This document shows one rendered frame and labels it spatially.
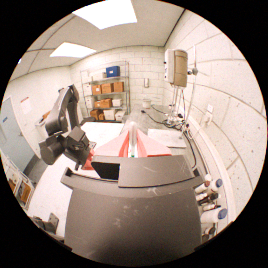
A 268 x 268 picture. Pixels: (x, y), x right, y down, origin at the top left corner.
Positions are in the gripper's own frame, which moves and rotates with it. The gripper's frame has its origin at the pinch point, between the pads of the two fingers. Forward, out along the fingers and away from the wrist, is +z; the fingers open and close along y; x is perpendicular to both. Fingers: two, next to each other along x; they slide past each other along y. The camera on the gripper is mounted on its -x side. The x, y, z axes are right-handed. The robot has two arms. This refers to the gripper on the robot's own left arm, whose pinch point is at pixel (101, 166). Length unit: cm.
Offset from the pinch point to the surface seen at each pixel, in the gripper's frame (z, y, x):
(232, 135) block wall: 40, 0, -52
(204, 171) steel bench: 51, -2, -27
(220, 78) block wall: 25, 23, -74
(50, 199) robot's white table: -18.8, -24.7, 33.2
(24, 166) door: -170, -29, 240
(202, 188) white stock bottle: 37.5, -12.5, -23.3
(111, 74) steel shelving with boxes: -65, 216, -6
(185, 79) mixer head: 10, 27, -49
